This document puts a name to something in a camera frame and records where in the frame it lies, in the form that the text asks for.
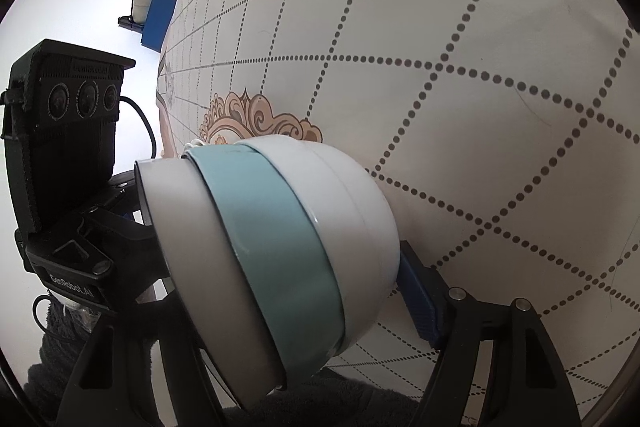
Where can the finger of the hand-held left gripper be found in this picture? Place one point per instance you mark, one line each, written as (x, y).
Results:
(127, 242)
(126, 189)

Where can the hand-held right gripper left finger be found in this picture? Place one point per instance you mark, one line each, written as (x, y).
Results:
(85, 402)

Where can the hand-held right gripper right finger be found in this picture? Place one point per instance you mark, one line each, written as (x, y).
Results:
(415, 287)

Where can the small white bowl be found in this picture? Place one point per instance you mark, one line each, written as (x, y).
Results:
(200, 257)

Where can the light blue bowl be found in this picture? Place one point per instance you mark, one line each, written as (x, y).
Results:
(270, 247)

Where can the person's left forearm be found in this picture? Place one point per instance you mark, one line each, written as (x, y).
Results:
(50, 357)

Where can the blue box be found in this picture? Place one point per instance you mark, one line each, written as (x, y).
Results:
(157, 22)

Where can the floral dotted-grid tablecloth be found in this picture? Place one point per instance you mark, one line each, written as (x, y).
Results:
(450, 57)

